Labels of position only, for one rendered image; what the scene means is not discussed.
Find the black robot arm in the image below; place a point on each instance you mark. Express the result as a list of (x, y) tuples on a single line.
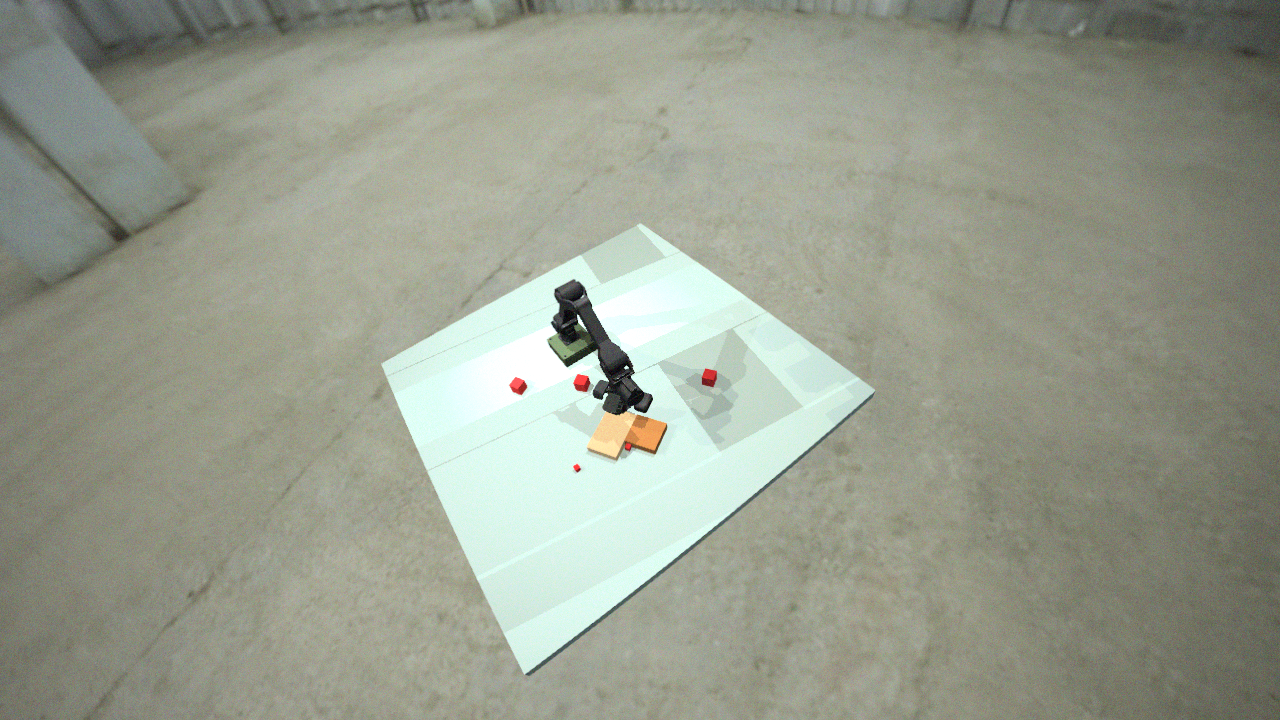
[(612, 358)]

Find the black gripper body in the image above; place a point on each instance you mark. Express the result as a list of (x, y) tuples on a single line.
[(602, 387)]

